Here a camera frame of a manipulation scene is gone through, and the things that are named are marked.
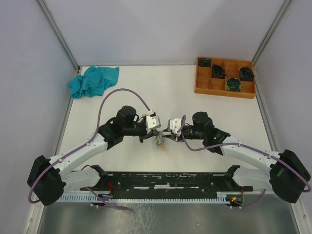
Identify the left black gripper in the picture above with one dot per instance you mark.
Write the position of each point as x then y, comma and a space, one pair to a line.
152, 132

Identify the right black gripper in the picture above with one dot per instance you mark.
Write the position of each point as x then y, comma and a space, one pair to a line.
177, 138

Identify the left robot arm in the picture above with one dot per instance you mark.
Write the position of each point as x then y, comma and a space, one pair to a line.
50, 177

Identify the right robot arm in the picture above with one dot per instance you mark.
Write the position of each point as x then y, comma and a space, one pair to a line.
280, 172

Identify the teal cloth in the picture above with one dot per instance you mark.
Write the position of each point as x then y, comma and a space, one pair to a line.
93, 82

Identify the wooden compartment tray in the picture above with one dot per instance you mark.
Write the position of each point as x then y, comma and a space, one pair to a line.
205, 84

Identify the dark rolled sock blue-yellow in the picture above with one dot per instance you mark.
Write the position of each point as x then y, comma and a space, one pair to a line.
233, 84

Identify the dark rolled sock top-left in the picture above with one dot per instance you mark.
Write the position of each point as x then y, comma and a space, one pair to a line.
204, 62

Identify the dark rolled sock right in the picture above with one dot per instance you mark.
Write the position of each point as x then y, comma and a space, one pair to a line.
246, 74

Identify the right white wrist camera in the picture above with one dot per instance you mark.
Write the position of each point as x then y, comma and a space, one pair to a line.
174, 125

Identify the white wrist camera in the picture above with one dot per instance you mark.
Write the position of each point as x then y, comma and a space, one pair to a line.
152, 121
174, 125

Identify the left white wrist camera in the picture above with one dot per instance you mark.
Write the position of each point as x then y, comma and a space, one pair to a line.
152, 121

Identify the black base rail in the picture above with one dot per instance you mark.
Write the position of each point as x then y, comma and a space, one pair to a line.
169, 184

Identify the white cable duct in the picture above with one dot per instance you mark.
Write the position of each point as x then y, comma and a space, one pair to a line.
91, 198

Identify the left aluminium corner post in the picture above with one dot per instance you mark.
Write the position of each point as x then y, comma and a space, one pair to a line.
43, 6

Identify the aluminium corner post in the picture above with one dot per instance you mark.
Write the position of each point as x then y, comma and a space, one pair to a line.
272, 29
43, 6

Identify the right aluminium corner post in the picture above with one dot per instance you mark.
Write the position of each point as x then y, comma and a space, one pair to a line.
272, 29

